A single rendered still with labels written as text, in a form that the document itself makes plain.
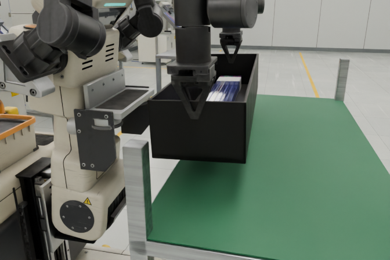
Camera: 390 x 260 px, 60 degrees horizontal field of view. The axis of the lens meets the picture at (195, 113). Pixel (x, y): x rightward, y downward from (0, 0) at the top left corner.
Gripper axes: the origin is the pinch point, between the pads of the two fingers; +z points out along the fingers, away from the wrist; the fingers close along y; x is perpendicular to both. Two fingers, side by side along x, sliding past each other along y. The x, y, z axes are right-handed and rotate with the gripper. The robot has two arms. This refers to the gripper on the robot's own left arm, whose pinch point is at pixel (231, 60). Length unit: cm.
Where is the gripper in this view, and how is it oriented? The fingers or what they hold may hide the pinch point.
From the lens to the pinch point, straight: 112.7
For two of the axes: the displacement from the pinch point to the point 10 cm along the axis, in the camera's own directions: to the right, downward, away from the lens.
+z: 0.3, 9.5, 3.2
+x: -9.8, -0.4, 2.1
